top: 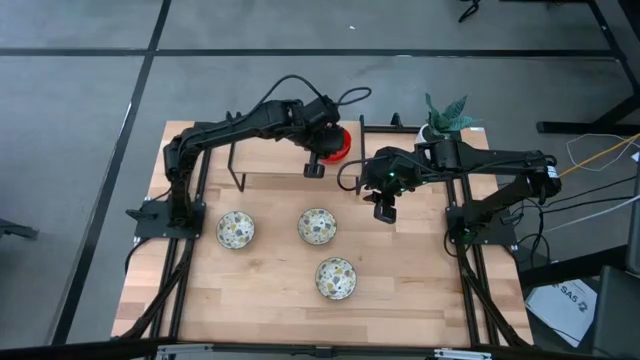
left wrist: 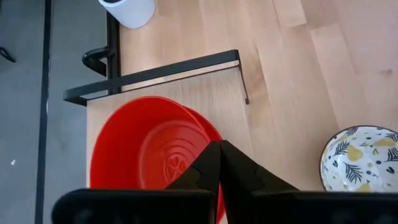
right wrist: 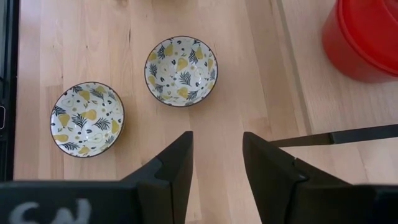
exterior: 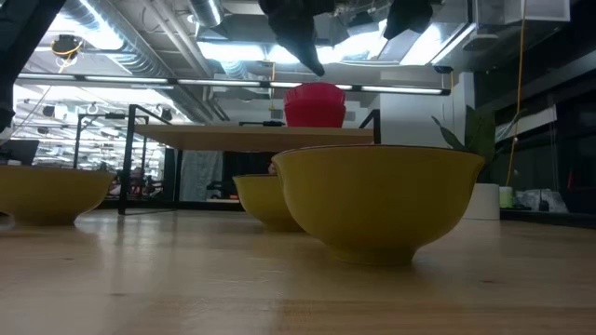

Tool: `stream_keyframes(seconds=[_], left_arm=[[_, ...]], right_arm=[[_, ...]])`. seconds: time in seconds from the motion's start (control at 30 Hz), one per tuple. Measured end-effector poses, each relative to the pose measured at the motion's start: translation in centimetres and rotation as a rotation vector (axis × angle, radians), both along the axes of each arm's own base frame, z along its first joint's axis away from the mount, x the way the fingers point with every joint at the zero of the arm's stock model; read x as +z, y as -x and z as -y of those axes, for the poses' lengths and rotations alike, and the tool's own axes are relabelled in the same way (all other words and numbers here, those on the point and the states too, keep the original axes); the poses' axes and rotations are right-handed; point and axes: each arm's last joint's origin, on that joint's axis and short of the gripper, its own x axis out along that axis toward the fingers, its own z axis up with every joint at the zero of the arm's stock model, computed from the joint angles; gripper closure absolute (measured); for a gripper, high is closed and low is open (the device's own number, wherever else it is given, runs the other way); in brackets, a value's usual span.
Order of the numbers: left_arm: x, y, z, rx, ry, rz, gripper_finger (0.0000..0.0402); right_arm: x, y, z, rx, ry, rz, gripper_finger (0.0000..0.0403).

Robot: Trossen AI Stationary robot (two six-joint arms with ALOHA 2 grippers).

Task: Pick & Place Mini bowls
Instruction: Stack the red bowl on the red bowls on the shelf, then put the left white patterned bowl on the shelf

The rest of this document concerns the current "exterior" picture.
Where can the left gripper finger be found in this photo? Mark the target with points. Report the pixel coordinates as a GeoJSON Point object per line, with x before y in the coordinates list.
{"type": "Point", "coordinates": [298, 28]}
{"type": "Point", "coordinates": [410, 16]}

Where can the yellow bowl patterned white inside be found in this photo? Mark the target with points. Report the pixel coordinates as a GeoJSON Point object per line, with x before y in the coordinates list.
{"type": "Point", "coordinates": [261, 200]}
{"type": "Point", "coordinates": [51, 195]}
{"type": "Point", "coordinates": [372, 205]}

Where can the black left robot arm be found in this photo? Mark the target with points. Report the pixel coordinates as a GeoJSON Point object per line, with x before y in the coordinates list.
{"type": "Point", "coordinates": [23, 42]}

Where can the round white ceiling speaker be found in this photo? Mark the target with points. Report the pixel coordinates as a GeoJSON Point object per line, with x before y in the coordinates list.
{"type": "Point", "coordinates": [479, 42]}

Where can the black LED light bar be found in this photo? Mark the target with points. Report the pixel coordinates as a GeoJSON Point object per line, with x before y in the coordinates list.
{"type": "Point", "coordinates": [219, 83]}

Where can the white ceiling unit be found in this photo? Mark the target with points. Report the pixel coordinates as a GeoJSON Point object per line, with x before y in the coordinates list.
{"type": "Point", "coordinates": [521, 10]}

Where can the green leafy plant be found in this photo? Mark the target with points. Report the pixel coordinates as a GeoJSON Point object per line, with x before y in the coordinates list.
{"type": "Point", "coordinates": [479, 135]}

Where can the grey fabric cover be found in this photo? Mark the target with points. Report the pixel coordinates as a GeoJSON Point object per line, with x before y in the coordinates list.
{"type": "Point", "coordinates": [200, 174]}

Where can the white plant pot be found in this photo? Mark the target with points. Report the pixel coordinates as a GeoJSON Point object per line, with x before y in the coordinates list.
{"type": "Point", "coordinates": [484, 202]}

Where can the light green cup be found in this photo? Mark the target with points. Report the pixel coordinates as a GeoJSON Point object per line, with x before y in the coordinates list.
{"type": "Point", "coordinates": [506, 197]}

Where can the clear plastic bag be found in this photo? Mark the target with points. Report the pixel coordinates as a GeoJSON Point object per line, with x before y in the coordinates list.
{"type": "Point", "coordinates": [540, 200]}

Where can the black round ceiling device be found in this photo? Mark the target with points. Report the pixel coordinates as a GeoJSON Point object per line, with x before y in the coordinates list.
{"type": "Point", "coordinates": [66, 45]}

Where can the thin black metal rack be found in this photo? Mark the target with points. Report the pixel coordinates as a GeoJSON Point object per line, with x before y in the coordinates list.
{"type": "Point", "coordinates": [77, 139]}

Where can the black monitor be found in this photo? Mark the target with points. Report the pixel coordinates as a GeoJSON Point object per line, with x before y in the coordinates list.
{"type": "Point", "coordinates": [21, 151]}

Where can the silver rectangular air duct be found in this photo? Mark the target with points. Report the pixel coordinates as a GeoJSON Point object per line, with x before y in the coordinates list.
{"type": "Point", "coordinates": [419, 46]}

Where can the small silver spiral duct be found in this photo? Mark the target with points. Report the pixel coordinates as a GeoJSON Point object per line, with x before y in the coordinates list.
{"type": "Point", "coordinates": [207, 11]}

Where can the wooden shelf black metal frame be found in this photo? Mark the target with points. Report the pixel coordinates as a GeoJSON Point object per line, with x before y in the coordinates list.
{"type": "Point", "coordinates": [256, 138]}

